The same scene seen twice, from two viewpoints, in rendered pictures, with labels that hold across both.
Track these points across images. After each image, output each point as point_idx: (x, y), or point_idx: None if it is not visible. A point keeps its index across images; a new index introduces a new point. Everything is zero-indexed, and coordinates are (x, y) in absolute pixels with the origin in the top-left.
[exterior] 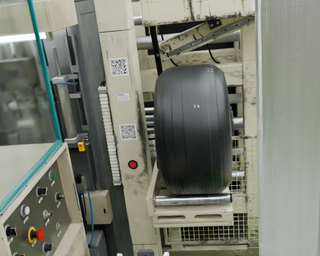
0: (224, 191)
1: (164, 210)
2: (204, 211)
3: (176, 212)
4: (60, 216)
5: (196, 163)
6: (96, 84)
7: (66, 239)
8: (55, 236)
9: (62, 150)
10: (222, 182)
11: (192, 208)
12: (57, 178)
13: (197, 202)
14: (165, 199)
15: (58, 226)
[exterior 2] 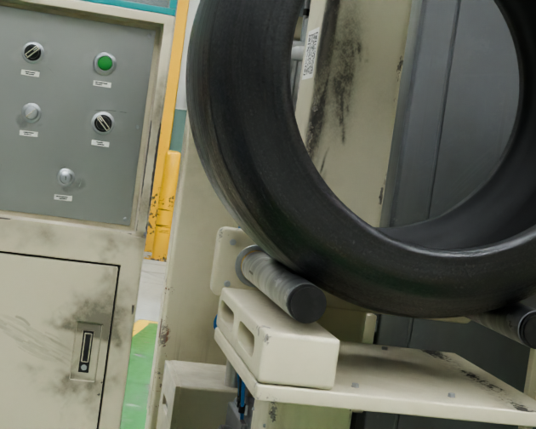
0: (471, 401)
1: (242, 293)
2: (249, 313)
3: (234, 298)
4: (90, 169)
5: (193, 68)
6: (494, 16)
7: (71, 224)
8: (42, 189)
9: (137, 15)
10: (228, 169)
11: (264, 308)
12: (132, 90)
13: (264, 287)
14: (252, 258)
15: (60, 174)
